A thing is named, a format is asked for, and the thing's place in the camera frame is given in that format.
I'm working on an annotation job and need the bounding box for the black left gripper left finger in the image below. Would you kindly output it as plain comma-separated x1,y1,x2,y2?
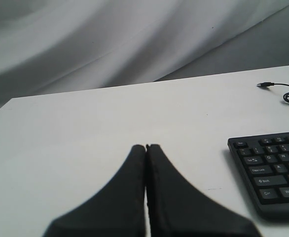
44,145,146,237

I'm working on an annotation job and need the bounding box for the grey backdrop cloth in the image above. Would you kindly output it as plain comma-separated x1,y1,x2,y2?
0,0,289,103

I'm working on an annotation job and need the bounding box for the black keyboard usb cable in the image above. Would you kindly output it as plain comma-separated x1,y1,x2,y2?
256,81,289,105

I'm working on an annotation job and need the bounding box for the black acer keyboard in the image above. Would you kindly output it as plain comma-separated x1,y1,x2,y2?
227,132,289,222

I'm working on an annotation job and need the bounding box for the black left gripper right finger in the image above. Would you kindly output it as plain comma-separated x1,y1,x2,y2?
146,144,261,237

